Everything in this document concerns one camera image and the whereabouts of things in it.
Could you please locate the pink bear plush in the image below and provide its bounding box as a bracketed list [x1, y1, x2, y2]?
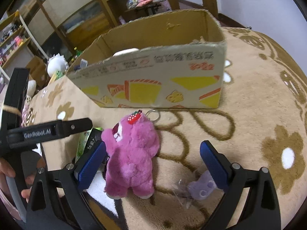
[101, 110, 160, 199]

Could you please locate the person's left hand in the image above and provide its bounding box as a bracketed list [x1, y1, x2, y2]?
[0, 156, 46, 203]

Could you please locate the green tissue pack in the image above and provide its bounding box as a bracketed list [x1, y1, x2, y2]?
[75, 127, 103, 163]

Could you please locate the white fluffy plush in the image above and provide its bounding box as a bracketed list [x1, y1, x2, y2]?
[47, 53, 69, 77]

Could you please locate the left side open shelf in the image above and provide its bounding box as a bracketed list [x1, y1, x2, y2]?
[1, 10, 49, 80]

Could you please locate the wooden sliding wardrobe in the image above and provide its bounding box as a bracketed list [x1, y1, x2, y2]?
[6, 0, 114, 60]

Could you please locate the printed cardboard box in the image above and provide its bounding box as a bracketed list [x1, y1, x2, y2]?
[67, 9, 226, 108]

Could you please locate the small cluttered table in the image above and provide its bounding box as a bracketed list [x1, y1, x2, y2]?
[126, 0, 172, 16]

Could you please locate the small purple plush keychain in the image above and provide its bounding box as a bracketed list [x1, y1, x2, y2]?
[187, 170, 217, 200]

